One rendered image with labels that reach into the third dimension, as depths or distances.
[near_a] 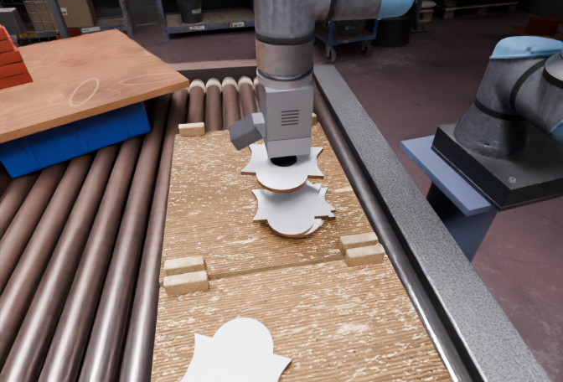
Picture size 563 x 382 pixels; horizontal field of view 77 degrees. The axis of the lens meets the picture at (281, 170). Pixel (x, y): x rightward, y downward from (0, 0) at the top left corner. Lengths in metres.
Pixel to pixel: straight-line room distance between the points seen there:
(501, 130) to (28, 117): 0.95
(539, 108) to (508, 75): 0.10
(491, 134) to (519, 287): 1.19
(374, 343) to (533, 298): 1.50
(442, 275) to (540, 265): 1.50
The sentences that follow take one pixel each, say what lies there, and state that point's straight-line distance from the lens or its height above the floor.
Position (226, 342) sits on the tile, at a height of 0.94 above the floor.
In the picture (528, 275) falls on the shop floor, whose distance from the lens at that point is 2.05.
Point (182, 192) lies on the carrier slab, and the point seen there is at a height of 0.94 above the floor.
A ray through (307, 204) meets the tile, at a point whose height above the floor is 0.96.
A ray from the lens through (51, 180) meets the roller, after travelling 0.89.
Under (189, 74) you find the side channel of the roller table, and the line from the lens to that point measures 1.19.
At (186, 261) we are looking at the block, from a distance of 0.55.
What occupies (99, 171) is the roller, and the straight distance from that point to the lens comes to 0.85.
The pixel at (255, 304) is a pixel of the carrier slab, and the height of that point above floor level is 0.94.
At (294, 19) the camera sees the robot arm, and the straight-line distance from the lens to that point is 0.44.
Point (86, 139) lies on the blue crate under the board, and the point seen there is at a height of 0.96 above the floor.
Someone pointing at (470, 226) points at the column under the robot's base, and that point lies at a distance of 1.01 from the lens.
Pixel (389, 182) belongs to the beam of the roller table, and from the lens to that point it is 0.77.
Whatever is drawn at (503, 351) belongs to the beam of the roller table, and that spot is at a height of 0.92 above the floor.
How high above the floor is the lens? 1.39
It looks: 38 degrees down
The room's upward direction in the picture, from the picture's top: straight up
